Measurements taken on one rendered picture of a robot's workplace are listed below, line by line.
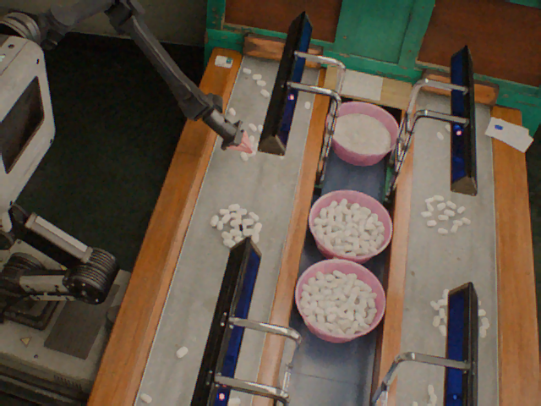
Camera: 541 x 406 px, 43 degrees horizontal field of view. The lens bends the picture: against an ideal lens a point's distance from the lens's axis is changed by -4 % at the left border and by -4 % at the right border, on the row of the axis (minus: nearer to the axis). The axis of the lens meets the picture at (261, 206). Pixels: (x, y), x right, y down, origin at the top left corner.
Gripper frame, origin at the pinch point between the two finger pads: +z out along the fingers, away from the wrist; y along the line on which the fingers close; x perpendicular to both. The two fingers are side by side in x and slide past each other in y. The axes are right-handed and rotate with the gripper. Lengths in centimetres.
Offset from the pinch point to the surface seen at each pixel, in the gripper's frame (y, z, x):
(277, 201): -12.4, 14.0, -2.4
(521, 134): 42, 75, -60
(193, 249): -37.5, -1.9, 11.7
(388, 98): 44, 35, -26
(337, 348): -57, 38, -15
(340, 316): -50, 33, -19
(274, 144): -21.5, -11.1, -26.1
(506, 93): 57, 66, -60
